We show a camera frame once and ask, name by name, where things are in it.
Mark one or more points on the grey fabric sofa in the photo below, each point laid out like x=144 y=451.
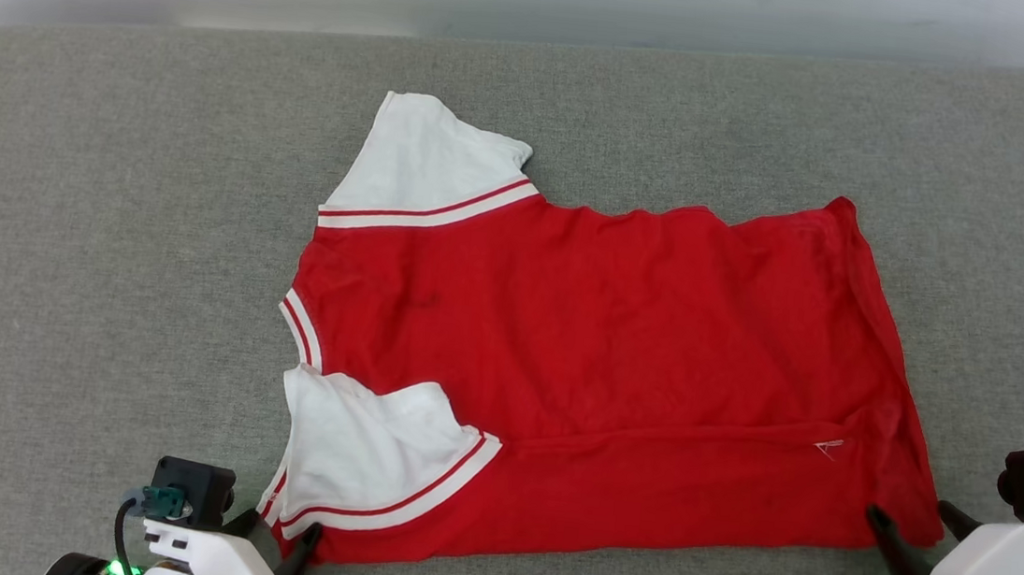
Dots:
x=99 y=285

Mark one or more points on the red and white t-shirt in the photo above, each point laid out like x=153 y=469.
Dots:
x=609 y=353

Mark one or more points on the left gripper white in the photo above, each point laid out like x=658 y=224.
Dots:
x=212 y=569

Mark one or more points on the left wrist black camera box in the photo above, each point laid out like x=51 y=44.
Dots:
x=197 y=487

